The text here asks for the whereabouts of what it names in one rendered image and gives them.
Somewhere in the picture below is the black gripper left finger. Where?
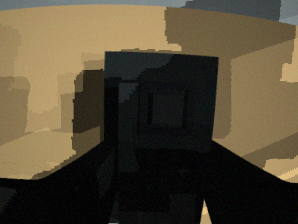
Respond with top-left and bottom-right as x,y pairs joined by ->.
0,131 -> 118,224

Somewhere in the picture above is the tan rectangular floor panel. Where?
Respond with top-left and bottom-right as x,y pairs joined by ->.
0,4 -> 298,184

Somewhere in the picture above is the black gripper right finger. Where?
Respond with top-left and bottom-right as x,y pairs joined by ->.
204,140 -> 298,224

